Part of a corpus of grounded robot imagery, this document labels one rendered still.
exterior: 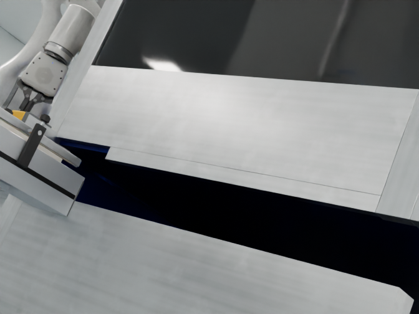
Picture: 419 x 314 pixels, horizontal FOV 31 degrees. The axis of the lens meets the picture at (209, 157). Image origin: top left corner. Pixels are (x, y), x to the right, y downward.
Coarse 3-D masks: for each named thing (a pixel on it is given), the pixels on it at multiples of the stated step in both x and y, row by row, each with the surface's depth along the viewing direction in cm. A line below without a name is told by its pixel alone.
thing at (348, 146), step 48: (96, 96) 175; (144, 96) 165; (192, 96) 156; (240, 96) 148; (288, 96) 141; (336, 96) 134; (384, 96) 128; (96, 144) 167; (144, 144) 158; (192, 144) 150; (240, 144) 142; (288, 144) 136; (336, 144) 130; (384, 144) 124; (288, 192) 131; (336, 192) 125; (384, 192) 120
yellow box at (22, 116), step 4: (16, 112) 174; (20, 112) 173; (24, 112) 172; (28, 112) 171; (16, 116) 173; (20, 116) 172; (24, 116) 171; (32, 116) 171; (24, 120) 170; (48, 124) 175
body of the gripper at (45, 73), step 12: (36, 60) 203; (48, 60) 204; (60, 60) 204; (24, 72) 202; (36, 72) 202; (48, 72) 203; (60, 72) 204; (24, 84) 206; (36, 84) 202; (48, 84) 203; (60, 84) 204; (48, 96) 206
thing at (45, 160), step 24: (0, 120) 156; (48, 120) 153; (0, 144) 147; (24, 144) 151; (48, 144) 158; (0, 168) 147; (24, 168) 152; (48, 168) 156; (24, 192) 152; (48, 192) 157; (72, 192) 161
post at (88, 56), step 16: (112, 0) 189; (112, 16) 186; (96, 32) 186; (96, 48) 183; (80, 64) 184; (80, 80) 181; (64, 96) 182; (64, 112) 179; (16, 208) 173; (0, 224) 173; (0, 240) 171
